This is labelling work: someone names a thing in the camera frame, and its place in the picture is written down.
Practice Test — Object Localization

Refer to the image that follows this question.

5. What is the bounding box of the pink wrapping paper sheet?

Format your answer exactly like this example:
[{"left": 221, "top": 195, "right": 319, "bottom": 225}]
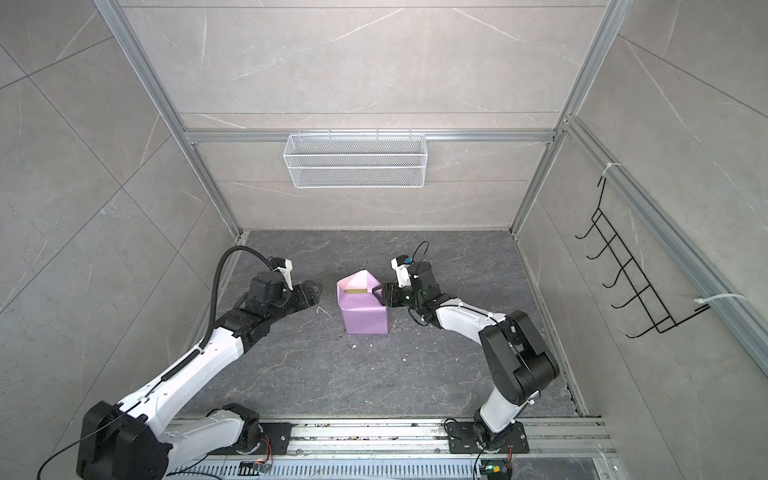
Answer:
[{"left": 337, "top": 270, "right": 390, "bottom": 335}]

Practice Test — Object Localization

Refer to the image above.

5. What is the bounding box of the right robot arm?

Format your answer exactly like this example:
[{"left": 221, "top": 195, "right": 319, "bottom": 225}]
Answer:
[{"left": 372, "top": 256, "right": 560, "bottom": 444}]

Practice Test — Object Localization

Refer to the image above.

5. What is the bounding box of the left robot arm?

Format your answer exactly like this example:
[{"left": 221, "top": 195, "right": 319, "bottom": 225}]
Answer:
[{"left": 76, "top": 271, "right": 322, "bottom": 479}]

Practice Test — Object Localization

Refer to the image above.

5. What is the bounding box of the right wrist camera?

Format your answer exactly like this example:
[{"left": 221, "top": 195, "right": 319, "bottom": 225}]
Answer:
[{"left": 391, "top": 255, "right": 412, "bottom": 288}]

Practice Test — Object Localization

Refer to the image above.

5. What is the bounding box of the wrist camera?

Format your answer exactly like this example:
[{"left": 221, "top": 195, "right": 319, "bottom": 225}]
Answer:
[
  {"left": 391, "top": 255, "right": 412, "bottom": 288},
  {"left": 269, "top": 257, "right": 293, "bottom": 290}
]

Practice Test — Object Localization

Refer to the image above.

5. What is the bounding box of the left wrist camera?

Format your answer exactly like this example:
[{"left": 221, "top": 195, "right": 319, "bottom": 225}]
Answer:
[{"left": 269, "top": 257, "right": 293, "bottom": 290}]

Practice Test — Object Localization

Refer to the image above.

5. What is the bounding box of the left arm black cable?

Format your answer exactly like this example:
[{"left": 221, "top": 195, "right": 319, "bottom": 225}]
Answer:
[{"left": 200, "top": 245, "right": 277, "bottom": 349}]

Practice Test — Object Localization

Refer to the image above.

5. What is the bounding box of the white wire mesh basket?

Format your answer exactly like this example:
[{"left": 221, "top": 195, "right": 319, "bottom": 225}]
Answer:
[{"left": 283, "top": 132, "right": 428, "bottom": 189}]

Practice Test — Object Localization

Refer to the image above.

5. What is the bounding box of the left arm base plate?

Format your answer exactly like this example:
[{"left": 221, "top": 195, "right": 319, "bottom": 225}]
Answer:
[{"left": 232, "top": 422, "right": 293, "bottom": 455}]

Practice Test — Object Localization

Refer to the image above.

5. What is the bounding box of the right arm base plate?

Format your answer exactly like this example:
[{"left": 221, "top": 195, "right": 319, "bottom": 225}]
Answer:
[{"left": 443, "top": 418, "right": 530, "bottom": 455}]

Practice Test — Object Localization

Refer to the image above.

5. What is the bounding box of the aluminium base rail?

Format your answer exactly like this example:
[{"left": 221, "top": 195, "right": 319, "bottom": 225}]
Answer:
[{"left": 169, "top": 417, "right": 627, "bottom": 479}]

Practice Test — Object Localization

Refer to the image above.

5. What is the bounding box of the black wire hook rack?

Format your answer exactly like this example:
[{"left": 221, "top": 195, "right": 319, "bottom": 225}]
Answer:
[{"left": 574, "top": 177, "right": 711, "bottom": 339}]

